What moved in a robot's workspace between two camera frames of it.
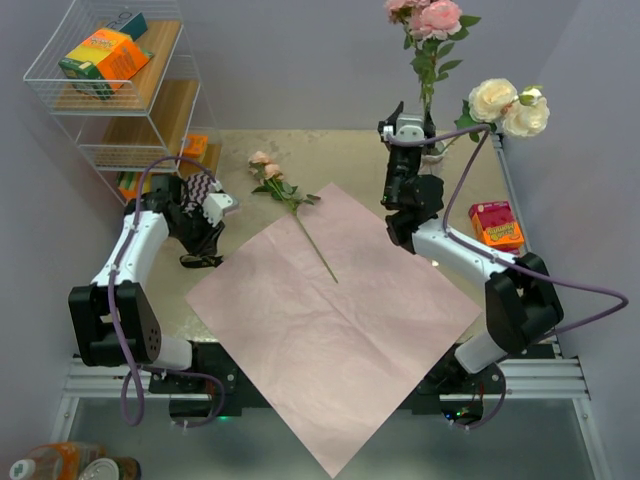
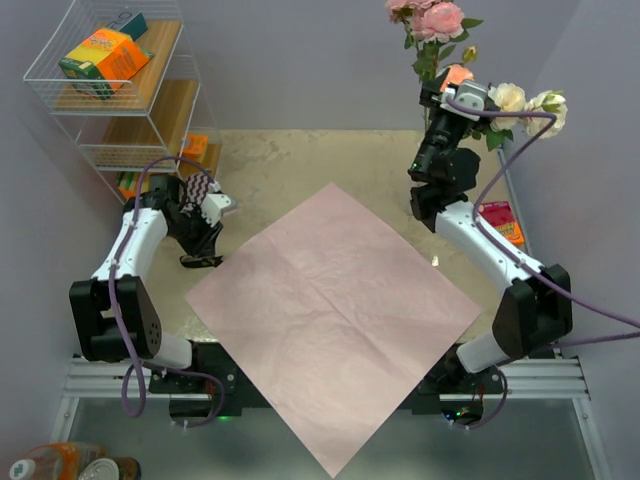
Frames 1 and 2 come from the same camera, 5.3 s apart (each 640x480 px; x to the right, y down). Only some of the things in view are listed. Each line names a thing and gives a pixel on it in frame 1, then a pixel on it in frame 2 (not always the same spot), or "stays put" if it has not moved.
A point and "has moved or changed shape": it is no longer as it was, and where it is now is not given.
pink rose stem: (439, 24) stays put
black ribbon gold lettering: (201, 256) stays put
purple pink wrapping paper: (335, 359) stays put
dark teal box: (136, 27) stays put
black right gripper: (392, 120) to (437, 111)
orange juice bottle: (57, 461) stays put
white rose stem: (496, 100) has moved or changed shape
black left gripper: (210, 235) stays put
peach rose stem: (271, 183) to (456, 74)
